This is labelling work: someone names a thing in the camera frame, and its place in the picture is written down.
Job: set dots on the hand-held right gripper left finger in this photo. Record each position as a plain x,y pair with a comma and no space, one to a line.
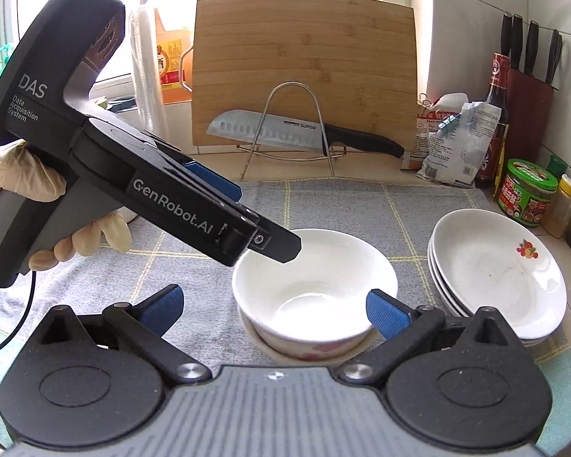
164,307

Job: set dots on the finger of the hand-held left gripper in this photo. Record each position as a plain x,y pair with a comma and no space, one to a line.
216,181
280,245

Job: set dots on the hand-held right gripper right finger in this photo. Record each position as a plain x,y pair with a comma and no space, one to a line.
385,312

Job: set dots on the person's left hand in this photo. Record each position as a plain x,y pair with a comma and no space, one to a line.
19,169

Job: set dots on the clear jar dark lid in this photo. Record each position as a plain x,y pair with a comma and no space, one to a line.
123,103

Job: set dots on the grey teal checked mat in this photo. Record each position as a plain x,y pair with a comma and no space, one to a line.
409,209

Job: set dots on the tall plastic bag roll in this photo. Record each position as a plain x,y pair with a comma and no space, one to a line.
147,66

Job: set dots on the orange label liquid jug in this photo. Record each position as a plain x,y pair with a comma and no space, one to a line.
171,57

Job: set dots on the bamboo cutting board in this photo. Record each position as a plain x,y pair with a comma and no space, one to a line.
304,47

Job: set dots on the white printed bag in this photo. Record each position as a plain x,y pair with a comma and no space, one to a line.
457,157

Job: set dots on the green lid sauce jar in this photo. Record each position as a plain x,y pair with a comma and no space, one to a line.
526,200

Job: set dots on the orange print bag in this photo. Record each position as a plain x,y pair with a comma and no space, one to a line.
426,135

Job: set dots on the yellow narrow packet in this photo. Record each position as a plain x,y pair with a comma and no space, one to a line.
502,162

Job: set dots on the blue bag clip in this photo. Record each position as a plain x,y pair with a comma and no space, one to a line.
446,123

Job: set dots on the yellow lid spice jar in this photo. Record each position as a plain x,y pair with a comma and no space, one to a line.
561,209

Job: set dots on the dark soy sauce bottle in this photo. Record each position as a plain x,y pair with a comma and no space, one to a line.
492,119

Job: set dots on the green cap bottle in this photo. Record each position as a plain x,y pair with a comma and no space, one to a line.
557,165

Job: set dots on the dark red knife block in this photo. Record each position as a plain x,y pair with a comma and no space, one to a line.
528,114

